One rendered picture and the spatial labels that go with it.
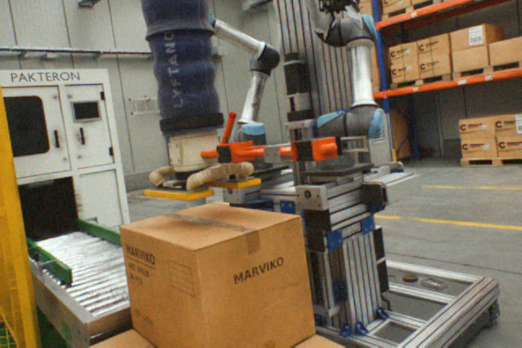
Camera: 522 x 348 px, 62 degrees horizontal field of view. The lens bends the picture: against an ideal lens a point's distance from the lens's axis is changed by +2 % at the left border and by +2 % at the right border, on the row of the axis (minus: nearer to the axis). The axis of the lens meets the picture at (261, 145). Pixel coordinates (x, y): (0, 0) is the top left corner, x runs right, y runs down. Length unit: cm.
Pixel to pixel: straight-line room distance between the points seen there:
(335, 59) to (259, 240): 108
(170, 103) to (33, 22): 989
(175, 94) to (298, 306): 80
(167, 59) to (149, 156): 1032
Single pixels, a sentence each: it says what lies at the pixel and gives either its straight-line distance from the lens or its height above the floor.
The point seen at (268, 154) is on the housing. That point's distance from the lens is 115.
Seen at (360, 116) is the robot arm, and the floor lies 124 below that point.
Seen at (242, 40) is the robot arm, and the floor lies 168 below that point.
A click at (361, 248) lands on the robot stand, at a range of 221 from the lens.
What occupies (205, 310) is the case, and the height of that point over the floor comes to 77.
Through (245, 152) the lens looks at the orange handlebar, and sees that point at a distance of 124.
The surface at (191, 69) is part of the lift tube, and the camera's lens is 145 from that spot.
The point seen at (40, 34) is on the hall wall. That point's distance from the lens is 1123.
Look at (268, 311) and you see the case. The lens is 141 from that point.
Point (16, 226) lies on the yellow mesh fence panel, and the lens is 251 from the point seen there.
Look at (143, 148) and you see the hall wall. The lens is 1169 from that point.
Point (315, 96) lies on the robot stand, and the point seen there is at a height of 136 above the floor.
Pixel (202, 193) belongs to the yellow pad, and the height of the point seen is 107.
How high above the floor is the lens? 126
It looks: 3 degrees down
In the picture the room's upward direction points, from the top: 7 degrees counter-clockwise
